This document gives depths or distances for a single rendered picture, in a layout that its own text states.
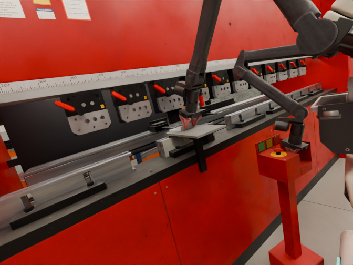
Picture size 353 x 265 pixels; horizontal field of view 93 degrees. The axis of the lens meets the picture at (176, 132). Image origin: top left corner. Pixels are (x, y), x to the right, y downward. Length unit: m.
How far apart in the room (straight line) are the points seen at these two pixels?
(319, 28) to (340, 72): 2.18
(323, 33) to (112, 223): 0.86
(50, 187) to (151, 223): 0.43
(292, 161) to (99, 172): 0.89
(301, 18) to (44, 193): 0.97
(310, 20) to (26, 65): 0.85
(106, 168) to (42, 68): 0.45
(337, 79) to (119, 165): 2.52
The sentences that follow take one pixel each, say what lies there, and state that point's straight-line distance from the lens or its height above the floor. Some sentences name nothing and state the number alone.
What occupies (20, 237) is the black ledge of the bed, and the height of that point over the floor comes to 0.87.
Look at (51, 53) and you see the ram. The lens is 0.82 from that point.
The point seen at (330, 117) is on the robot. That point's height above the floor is 1.01.
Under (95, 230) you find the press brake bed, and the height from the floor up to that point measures 0.77.
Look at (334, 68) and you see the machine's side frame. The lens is 2.74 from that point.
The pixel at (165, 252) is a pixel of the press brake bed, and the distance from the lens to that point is 0.97.
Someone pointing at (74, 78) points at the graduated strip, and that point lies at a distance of 0.79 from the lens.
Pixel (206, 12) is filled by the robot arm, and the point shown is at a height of 1.43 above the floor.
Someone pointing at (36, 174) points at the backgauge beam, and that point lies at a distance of 1.08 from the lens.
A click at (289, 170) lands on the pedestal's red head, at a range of 0.98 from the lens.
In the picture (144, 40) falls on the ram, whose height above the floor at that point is 1.46.
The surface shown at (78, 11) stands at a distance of 0.89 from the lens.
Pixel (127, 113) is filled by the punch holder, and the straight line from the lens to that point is 0.81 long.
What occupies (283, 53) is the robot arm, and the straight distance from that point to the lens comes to 1.03.
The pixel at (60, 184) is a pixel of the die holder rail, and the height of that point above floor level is 0.95.
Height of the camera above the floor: 1.17
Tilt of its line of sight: 11 degrees down
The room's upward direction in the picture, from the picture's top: 13 degrees counter-clockwise
